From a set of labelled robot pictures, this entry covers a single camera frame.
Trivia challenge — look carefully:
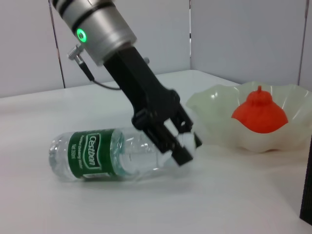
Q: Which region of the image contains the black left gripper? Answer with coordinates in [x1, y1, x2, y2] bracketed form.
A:
[103, 45, 203, 167]

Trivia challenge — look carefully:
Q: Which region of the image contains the orange fruit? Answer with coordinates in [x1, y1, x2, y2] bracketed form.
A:
[231, 85, 289, 135]

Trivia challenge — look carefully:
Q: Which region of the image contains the clear green-label water bottle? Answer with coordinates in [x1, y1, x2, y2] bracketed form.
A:
[48, 127, 198, 183]

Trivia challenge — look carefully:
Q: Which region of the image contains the green glass fruit plate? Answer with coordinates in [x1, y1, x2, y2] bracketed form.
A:
[185, 81, 312, 154]

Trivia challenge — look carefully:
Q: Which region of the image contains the black mesh pen holder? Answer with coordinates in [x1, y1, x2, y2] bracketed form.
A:
[299, 136, 312, 225]

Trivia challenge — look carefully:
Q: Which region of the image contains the left gripper cable with plug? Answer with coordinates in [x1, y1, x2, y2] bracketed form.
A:
[67, 43, 124, 91]

